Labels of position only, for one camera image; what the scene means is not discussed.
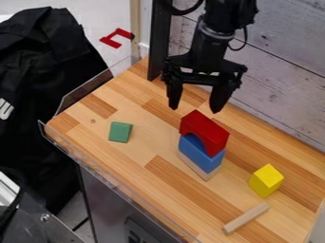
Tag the black cloth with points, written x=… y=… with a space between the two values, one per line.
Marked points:
x=38 y=95

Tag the green block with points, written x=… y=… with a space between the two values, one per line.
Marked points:
x=120 y=132

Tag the black post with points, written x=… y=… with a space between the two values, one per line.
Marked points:
x=158 y=39

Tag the long wooden block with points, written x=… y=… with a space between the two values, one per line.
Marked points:
x=246 y=218

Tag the red arch block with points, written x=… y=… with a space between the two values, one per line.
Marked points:
x=205 y=131

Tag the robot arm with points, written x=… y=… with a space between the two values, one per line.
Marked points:
x=220 y=19

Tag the blue block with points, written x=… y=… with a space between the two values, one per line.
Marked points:
x=198 y=152

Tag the yellow cube block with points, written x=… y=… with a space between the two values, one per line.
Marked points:
x=265 y=180

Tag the beige flat block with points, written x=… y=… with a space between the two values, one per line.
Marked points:
x=199 y=171

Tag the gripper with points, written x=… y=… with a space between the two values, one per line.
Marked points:
x=203 y=65

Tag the red clamp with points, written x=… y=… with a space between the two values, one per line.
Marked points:
x=115 y=37

